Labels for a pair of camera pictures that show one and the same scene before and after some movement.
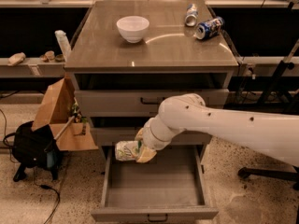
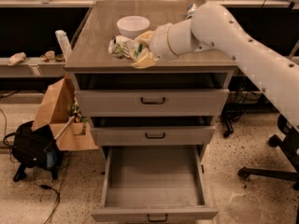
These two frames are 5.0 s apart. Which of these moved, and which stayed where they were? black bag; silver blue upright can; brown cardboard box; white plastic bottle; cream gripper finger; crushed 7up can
Moved: crushed 7up can; cream gripper finger
Stayed: black bag; silver blue upright can; brown cardboard box; white plastic bottle
